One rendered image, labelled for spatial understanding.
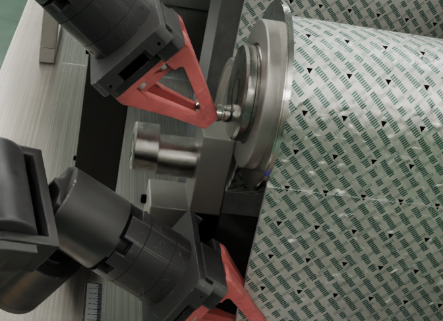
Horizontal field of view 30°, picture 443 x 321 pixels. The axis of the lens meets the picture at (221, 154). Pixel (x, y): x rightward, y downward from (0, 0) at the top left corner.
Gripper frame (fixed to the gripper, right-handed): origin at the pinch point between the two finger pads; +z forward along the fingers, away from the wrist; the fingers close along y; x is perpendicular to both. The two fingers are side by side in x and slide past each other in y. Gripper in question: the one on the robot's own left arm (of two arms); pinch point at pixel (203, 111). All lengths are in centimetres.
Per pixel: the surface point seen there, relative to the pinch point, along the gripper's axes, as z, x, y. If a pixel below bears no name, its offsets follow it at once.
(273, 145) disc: 2.0, 3.5, 7.7
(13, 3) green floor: 60, -133, -434
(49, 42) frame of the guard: 11, -33, -95
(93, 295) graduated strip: 17.8, -28.9, -19.6
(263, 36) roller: -2.0, 7.4, 1.0
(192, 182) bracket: 4.8, -5.2, -1.2
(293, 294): 13.5, -3.5, 7.6
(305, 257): 11.4, -0.7, 7.5
